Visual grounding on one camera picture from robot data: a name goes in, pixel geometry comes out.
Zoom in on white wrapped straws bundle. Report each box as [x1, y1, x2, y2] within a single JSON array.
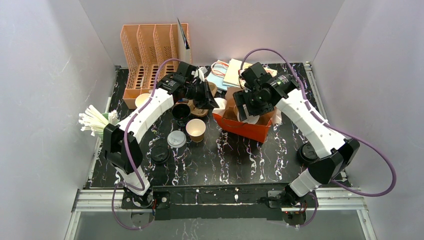
[[78, 105, 119, 139]]

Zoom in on aluminium rail frame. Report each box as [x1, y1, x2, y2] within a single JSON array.
[[65, 185, 376, 240]]

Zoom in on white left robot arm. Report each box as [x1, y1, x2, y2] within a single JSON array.
[[101, 59, 218, 196]]

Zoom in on black paper cup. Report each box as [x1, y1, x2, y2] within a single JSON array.
[[171, 103, 191, 127]]

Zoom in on orange plastic file organizer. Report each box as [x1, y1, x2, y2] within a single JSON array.
[[120, 23, 182, 110]]

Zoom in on grey folder in organizer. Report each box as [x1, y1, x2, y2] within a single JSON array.
[[177, 18, 192, 64]]

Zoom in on black cup lid left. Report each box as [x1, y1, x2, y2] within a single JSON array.
[[150, 145, 171, 165]]

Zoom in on white cup lid underneath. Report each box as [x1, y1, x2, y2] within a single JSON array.
[[167, 130, 187, 149]]

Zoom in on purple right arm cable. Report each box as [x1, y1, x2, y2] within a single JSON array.
[[239, 48, 397, 229]]

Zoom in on black cup lid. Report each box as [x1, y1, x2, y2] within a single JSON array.
[[150, 145, 171, 165], [296, 142, 319, 166]]

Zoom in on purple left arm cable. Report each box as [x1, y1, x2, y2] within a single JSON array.
[[111, 58, 181, 231]]

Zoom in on kraft paper cup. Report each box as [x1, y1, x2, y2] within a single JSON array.
[[233, 105, 260, 125], [185, 119, 206, 143]]

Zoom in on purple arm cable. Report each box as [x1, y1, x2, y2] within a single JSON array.
[[111, 58, 181, 231], [239, 48, 397, 229]]

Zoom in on black cup lid right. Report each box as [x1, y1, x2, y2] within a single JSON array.
[[296, 142, 319, 166]]

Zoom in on orange paper bag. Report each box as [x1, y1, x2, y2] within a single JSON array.
[[212, 87, 282, 143]]

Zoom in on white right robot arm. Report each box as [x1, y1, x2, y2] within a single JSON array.
[[233, 62, 360, 202]]

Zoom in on light blue paper bag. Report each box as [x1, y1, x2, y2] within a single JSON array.
[[206, 60, 229, 91]]

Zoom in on brown pulp cup carrier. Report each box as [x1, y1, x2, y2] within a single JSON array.
[[187, 82, 218, 118]]

